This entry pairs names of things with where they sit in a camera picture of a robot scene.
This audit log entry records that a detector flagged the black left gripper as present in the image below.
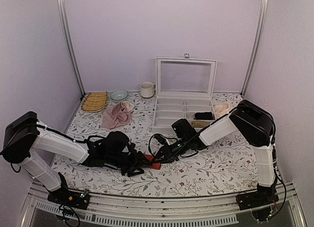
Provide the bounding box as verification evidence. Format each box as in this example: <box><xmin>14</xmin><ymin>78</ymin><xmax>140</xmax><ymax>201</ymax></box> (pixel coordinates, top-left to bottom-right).
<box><xmin>106</xmin><ymin>149</ymin><xmax>153</xmax><ymax>177</ymax></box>

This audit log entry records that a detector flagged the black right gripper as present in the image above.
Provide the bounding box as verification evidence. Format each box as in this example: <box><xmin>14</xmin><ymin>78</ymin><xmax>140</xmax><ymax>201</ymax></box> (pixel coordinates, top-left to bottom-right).
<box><xmin>154</xmin><ymin>138</ymin><xmax>190</xmax><ymax>166</ymax></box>

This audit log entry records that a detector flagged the red and white underwear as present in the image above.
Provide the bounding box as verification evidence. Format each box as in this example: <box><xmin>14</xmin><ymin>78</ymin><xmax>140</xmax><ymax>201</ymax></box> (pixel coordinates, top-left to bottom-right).
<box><xmin>144</xmin><ymin>154</ymin><xmax>161</xmax><ymax>170</ymax></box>

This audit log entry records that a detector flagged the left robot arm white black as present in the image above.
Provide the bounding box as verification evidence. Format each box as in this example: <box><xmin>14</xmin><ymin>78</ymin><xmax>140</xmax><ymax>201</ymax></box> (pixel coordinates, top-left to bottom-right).
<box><xmin>0</xmin><ymin>111</ymin><xmax>152</xmax><ymax>204</ymax></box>

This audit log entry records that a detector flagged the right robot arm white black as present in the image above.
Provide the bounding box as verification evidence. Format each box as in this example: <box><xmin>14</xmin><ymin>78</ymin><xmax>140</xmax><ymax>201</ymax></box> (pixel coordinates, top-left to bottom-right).
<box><xmin>152</xmin><ymin>100</ymin><xmax>278</xmax><ymax>205</ymax></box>

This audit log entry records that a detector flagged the tan rolled underwear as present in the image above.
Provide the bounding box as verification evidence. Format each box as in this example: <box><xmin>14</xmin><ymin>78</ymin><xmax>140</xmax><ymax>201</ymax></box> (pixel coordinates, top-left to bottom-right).
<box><xmin>191</xmin><ymin>120</ymin><xmax>210</xmax><ymax>128</ymax></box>

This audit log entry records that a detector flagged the pink crumpled underwear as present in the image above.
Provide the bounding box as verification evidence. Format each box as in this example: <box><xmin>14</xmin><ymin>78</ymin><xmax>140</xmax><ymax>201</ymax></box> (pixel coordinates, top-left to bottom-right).
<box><xmin>101</xmin><ymin>101</ymin><xmax>135</xmax><ymax>129</ymax></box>

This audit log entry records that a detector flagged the black rolled underwear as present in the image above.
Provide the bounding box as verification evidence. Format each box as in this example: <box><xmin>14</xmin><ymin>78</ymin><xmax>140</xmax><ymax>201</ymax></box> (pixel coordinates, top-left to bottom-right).
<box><xmin>194</xmin><ymin>112</ymin><xmax>213</xmax><ymax>120</ymax></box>

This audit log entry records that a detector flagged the beige crumpled underwear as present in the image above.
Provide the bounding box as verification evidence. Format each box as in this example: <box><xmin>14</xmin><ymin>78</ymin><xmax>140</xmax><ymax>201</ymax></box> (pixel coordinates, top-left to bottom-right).
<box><xmin>214</xmin><ymin>102</ymin><xmax>233</xmax><ymax>119</ymax></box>

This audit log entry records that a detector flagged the white ceramic mug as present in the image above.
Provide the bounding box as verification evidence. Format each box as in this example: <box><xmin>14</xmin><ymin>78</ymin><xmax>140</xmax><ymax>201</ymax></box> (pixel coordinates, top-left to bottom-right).
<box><xmin>139</xmin><ymin>81</ymin><xmax>155</xmax><ymax>99</ymax></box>

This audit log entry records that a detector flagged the white compartment storage box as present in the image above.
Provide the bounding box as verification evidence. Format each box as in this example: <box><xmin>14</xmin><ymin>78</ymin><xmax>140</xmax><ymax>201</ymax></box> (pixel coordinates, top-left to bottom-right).
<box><xmin>152</xmin><ymin>57</ymin><xmax>217</xmax><ymax>134</ymax></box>

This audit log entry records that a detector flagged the floral patterned table mat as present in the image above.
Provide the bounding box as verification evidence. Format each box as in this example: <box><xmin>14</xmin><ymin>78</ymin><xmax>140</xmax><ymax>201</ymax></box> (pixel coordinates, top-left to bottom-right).
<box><xmin>51</xmin><ymin>92</ymin><xmax>258</xmax><ymax>198</ymax></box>

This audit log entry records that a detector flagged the light green glass bowl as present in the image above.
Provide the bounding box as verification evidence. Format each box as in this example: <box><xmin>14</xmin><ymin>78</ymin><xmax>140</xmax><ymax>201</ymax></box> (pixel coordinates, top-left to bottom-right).
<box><xmin>110</xmin><ymin>89</ymin><xmax>129</xmax><ymax>101</ymax></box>

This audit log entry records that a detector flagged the woven bamboo tray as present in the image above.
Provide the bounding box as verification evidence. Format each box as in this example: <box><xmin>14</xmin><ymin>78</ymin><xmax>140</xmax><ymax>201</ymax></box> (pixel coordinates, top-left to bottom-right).
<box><xmin>81</xmin><ymin>92</ymin><xmax>108</xmax><ymax>112</ymax></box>

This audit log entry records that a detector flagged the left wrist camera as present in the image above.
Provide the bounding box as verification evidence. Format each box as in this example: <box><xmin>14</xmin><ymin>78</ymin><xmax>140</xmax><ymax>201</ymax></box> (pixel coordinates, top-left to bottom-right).
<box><xmin>102</xmin><ymin>131</ymin><xmax>130</xmax><ymax>157</ymax></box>

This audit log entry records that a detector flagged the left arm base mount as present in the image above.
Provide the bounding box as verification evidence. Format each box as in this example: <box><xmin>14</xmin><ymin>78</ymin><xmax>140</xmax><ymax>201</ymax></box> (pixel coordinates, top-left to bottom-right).
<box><xmin>48</xmin><ymin>189</ymin><xmax>90</xmax><ymax>210</ymax></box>

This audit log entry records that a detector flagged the aluminium front rail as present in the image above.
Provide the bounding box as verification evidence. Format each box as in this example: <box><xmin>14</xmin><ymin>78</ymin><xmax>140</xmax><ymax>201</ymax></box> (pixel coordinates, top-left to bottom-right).
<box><xmin>21</xmin><ymin>182</ymin><xmax>309</xmax><ymax>227</ymax></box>

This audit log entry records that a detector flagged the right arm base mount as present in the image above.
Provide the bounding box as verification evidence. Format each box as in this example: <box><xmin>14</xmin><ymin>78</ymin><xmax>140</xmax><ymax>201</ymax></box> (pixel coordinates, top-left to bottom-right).
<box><xmin>236</xmin><ymin>191</ymin><xmax>279</xmax><ymax>222</ymax></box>

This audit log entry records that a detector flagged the left aluminium frame post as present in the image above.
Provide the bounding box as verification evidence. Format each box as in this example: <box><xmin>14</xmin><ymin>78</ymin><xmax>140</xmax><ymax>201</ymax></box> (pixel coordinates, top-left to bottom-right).
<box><xmin>57</xmin><ymin>0</ymin><xmax>86</xmax><ymax>98</ymax></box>

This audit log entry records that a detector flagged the aluminium frame post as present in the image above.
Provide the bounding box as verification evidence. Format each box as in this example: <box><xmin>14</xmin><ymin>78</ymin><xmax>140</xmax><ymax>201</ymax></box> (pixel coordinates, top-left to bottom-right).
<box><xmin>57</xmin><ymin>0</ymin><xmax>86</xmax><ymax>98</ymax></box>
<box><xmin>241</xmin><ymin>0</ymin><xmax>269</xmax><ymax>97</ymax></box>

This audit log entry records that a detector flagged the right aluminium frame post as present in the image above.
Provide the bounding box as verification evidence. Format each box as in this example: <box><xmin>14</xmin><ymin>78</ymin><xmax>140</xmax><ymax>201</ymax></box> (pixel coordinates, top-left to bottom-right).
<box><xmin>241</xmin><ymin>0</ymin><xmax>269</xmax><ymax>97</ymax></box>

